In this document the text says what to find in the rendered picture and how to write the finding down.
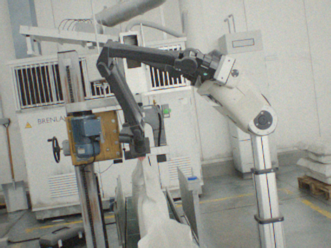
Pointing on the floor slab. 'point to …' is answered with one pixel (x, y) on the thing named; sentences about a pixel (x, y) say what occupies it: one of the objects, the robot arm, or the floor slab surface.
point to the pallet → (317, 186)
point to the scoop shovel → (14, 188)
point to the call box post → (197, 218)
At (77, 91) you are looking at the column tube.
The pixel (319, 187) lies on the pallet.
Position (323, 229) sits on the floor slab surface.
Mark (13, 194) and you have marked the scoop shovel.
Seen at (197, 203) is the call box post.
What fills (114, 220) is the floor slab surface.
